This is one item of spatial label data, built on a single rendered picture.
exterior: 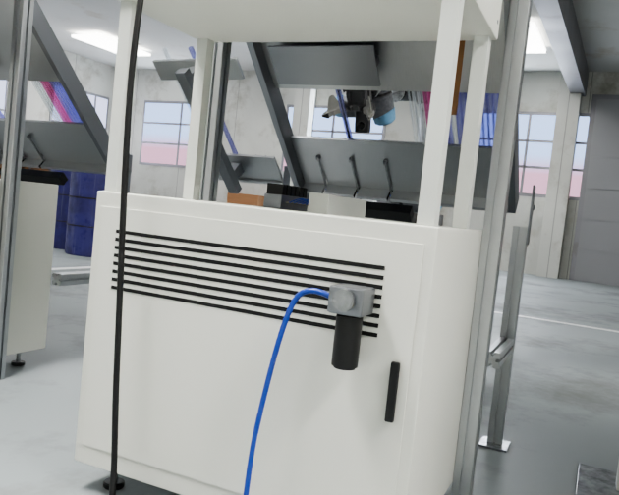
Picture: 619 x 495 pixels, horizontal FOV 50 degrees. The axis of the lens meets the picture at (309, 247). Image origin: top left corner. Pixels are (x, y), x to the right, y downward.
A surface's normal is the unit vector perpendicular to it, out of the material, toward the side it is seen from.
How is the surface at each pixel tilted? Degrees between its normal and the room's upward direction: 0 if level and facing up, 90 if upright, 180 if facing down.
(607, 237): 90
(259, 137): 90
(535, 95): 90
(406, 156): 137
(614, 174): 90
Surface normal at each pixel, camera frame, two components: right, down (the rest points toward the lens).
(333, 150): -0.36, 0.73
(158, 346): -0.41, 0.01
